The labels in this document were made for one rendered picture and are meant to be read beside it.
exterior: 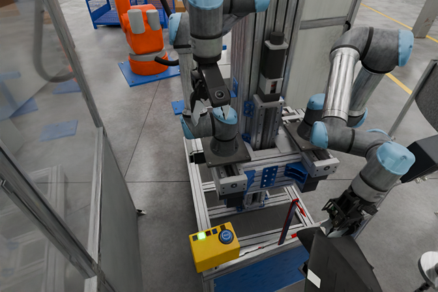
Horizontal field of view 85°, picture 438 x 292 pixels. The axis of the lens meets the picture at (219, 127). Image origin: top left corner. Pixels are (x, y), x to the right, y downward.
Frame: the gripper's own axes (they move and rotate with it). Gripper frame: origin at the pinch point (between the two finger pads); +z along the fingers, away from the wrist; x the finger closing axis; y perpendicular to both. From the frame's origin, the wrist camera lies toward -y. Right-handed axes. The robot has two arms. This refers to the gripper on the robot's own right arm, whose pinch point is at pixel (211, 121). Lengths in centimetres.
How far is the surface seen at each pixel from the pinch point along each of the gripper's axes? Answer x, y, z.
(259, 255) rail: -14, -17, 63
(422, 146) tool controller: -82, -14, 23
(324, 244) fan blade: -13.4, -37.7, 9.2
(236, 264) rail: -4, -17, 64
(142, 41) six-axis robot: 5, 336, 89
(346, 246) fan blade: -33, -33, 33
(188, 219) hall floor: 5, 58, 148
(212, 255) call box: 6.7, -19.3, 40.7
